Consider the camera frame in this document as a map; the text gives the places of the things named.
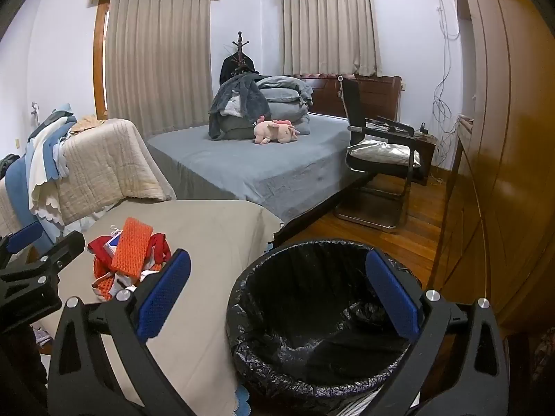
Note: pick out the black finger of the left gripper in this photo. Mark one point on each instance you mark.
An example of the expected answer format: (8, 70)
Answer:
(34, 287)

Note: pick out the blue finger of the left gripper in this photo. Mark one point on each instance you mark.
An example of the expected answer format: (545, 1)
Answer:
(14, 243)

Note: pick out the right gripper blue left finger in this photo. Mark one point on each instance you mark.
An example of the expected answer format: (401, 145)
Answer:
(101, 364)

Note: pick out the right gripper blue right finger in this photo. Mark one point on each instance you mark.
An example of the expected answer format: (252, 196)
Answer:
(475, 379)

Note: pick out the red cloth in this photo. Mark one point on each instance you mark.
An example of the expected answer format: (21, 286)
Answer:
(158, 253)

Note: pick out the orange foam net sleeve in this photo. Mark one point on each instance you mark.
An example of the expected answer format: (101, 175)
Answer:
(132, 248)

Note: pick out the white blue medicine box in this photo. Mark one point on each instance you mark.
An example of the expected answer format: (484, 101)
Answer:
(111, 245)

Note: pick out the black lined trash bin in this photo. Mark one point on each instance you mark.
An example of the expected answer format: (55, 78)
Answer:
(308, 334)

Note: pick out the blue white scalloped cloth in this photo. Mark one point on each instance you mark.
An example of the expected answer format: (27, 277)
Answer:
(31, 182)

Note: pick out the beige quilted blanket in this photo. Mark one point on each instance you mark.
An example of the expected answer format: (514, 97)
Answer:
(106, 165)

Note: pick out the wooden wardrobe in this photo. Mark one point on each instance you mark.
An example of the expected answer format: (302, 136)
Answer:
(497, 239)

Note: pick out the dark wooden nightstand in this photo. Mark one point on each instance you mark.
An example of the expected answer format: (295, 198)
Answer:
(426, 147)

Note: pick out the black cantilever chair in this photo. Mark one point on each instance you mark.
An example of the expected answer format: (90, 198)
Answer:
(364, 204)

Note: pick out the silver seat cushion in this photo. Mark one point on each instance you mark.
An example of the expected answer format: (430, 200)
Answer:
(373, 150)

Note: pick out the left beige curtain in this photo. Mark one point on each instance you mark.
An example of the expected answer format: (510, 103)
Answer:
(157, 65)

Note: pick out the beige curtain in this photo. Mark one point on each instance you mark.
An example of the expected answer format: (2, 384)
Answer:
(330, 37)
(157, 65)

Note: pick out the grey bed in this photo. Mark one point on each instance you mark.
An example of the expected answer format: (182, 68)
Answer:
(287, 179)

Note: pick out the dark grey fleece blanket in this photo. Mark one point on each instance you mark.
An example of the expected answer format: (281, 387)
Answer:
(238, 104)

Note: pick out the pink pig plush toy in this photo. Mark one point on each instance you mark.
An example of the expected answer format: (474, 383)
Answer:
(268, 131)

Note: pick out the dark wooden headboard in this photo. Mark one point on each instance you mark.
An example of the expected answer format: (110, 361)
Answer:
(378, 95)

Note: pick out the wooden coat rack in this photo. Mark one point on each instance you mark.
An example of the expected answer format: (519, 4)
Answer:
(238, 62)

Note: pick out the folded grey bedding pile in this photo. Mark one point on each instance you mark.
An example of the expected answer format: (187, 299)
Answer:
(289, 98)

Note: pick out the right beige curtain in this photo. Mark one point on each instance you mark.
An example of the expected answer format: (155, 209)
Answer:
(330, 37)

